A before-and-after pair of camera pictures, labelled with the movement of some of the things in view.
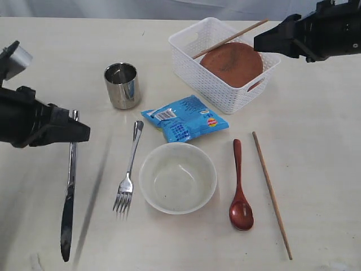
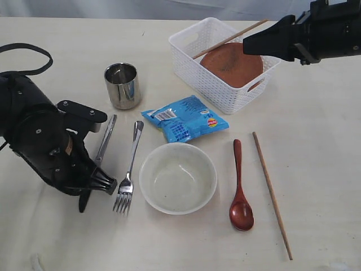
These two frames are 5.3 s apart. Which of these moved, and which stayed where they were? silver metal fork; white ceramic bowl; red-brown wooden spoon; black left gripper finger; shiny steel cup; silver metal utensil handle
Moved: black left gripper finger; silver metal utensil handle
Stayed: shiny steel cup; white ceramic bowl; silver metal fork; red-brown wooden spoon
